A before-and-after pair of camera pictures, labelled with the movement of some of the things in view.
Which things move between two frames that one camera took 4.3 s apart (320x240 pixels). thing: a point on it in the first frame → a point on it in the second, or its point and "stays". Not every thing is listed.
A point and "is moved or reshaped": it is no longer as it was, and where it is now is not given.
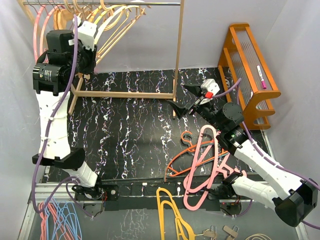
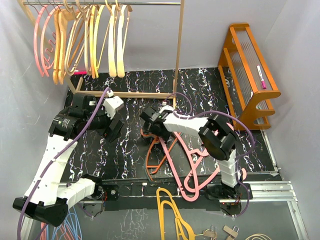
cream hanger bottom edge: x=258 y=234 stays
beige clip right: x=230 y=231 stays
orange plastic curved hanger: x=94 y=13 is moved or reshaped
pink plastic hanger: x=223 y=169 is moved or reshaped
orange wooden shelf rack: x=246 y=78 stays
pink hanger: x=216 y=133 is moved or reshaped
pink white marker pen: x=262 y=81 stays
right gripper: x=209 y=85 → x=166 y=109
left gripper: x=91 y=52 → x=114 y=132
